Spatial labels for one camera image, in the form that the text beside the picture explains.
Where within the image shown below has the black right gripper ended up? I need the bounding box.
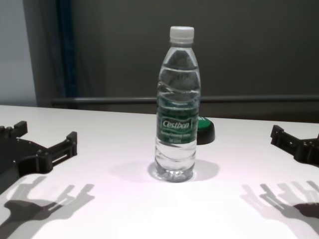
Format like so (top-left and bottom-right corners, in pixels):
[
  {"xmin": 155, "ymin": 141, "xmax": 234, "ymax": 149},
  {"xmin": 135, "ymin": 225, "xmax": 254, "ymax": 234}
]
[{"xmin": 270, "ymin": 124, "xmax": 319, "ymax": 167}]

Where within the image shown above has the green YES button black base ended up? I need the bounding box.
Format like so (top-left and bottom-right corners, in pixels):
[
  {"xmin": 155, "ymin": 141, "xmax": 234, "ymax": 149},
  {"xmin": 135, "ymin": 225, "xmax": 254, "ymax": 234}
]
[{"xmin": 196, "ymin": 116, "xmax": 216, "ymax": 145}]

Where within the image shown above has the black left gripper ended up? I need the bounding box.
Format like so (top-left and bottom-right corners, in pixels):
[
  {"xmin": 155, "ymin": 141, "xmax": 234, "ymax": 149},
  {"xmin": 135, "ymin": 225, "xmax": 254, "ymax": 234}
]
[{"xmin": 0, "ymin": 120, "xmax": 78, "ymax": 194}]

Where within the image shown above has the grey horizontal rail bar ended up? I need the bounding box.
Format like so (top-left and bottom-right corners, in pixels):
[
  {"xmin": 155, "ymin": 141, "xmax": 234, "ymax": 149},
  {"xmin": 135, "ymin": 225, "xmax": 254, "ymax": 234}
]
[{"xmin": 51, "ymin": 96, "xmax": 319, "ymax": 107}]

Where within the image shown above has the clear water bottle green label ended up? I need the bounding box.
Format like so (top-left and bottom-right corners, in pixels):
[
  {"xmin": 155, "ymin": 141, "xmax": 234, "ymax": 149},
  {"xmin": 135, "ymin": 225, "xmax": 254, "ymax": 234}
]
[{"xmin": 154, "ymin": 25, "xmax": 202, "ymax": 183}]

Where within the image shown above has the blue vertical post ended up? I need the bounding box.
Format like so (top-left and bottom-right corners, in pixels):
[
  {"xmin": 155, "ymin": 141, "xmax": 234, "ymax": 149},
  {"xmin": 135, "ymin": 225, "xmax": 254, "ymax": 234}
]
[{"xmin": 58, "ymin": 0, "xmax": 76, "ymax": 99}]

